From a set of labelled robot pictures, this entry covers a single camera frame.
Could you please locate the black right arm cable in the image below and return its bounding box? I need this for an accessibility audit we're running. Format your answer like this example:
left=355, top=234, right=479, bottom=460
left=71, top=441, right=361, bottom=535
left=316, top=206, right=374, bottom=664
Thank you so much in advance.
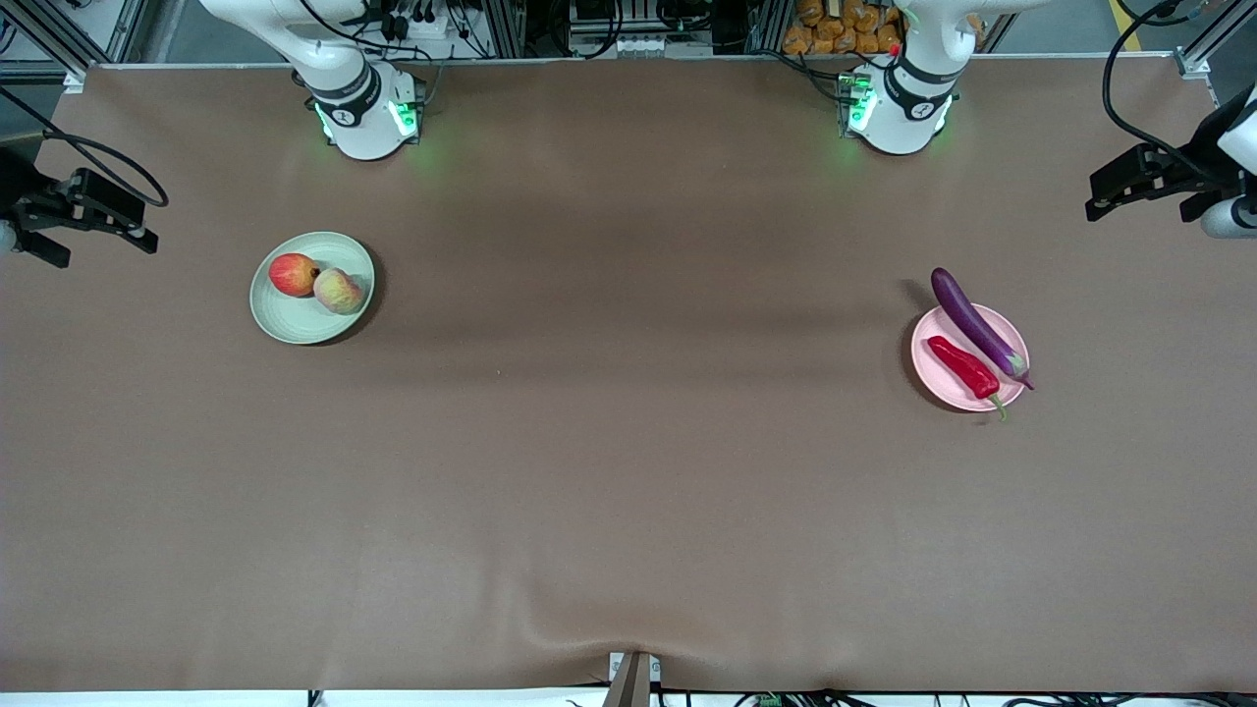
left=0, top=84, right=171, bottom=209

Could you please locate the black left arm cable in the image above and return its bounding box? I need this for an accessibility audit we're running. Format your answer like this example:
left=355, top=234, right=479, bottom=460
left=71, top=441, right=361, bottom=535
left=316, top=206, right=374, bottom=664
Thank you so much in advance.
left=1101, top=0, right=1219, bottom=186

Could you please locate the green round plate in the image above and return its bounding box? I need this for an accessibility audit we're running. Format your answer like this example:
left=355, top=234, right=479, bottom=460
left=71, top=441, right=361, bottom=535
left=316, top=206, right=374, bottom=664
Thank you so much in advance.
left=249, top=231, right=376, bottom=345

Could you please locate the pink round plate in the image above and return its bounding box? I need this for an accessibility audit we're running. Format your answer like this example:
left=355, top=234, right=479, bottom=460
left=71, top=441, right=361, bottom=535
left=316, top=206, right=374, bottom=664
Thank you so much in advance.
left=910, top=302, right=1030, bottom=412

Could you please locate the white power strip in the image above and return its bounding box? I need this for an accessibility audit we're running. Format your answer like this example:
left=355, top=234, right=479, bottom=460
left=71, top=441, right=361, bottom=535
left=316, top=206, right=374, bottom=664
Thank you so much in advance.
left=570, top=33, right=681, bottom=59

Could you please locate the yellow pink peach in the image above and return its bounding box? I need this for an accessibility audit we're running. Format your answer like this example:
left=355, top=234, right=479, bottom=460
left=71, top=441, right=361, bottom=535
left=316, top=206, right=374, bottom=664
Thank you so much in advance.
left=313, top=267, right=366, bottom=316

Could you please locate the bag of orange snacks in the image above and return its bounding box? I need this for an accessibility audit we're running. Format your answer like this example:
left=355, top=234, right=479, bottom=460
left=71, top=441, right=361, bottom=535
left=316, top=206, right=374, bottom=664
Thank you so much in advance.
left=783, top=0, right=906, bottom=56

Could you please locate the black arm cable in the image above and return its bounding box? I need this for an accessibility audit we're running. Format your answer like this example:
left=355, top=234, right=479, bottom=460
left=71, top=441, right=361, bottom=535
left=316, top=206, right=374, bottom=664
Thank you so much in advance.
left=1101, top=0, right=1219, bottom=186
left=0, top=84, right=171, bottom=209

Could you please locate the brown table mat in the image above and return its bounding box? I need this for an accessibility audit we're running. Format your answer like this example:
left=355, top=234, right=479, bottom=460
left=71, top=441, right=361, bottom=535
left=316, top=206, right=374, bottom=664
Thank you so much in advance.
left=0, top=59, right=1257, bottom=694

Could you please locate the red chili pepper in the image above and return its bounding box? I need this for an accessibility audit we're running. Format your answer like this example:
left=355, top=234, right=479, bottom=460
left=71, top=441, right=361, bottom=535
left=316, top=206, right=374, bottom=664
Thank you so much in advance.
left=926, top=335, right=1009, bottom=422

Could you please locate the purple eggplant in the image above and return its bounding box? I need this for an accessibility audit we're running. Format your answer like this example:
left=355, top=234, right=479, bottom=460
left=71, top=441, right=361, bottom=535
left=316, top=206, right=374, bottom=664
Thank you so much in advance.
left=930, top=267, right=1036, bottom=392

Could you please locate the red pomegranate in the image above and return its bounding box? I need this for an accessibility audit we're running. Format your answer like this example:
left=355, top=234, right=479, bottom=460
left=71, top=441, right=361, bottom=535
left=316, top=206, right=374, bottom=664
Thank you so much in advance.
left=268, top=252, right=322, bottom=299

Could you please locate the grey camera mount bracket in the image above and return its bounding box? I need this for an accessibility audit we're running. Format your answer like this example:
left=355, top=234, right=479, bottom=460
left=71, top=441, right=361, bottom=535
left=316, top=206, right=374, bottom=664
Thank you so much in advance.
left=607, top=651, right=662, bottom=707

